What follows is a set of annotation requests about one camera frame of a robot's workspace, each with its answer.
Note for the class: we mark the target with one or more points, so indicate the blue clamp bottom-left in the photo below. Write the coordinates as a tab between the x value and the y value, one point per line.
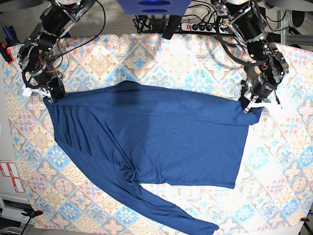
31	213

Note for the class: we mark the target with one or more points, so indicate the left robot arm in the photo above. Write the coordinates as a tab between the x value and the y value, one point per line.
244	19

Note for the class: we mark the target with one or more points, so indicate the red black clamp top-left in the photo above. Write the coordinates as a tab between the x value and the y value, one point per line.
6	53

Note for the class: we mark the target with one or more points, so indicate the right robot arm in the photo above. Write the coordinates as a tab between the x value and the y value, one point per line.
36	57

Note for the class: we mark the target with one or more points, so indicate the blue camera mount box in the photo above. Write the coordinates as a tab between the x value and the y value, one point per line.
154	7

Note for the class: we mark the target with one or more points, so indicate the blue long-sleeve T-shirt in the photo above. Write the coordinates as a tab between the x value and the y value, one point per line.
127	135

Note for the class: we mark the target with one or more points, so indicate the red clamp bottom-right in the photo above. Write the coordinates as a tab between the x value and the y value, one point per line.
305	219

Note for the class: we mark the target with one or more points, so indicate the patterned tile tablecloth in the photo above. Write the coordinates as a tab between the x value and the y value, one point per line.
274	188

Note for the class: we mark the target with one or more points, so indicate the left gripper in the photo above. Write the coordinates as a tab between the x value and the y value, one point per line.
257	91

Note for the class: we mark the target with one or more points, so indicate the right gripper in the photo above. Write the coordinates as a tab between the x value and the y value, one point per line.
44	84

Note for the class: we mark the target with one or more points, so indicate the red white labels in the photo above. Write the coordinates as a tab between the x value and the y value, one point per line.
10	174

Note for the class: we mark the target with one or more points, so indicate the white power strip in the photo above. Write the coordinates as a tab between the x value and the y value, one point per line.
197	28

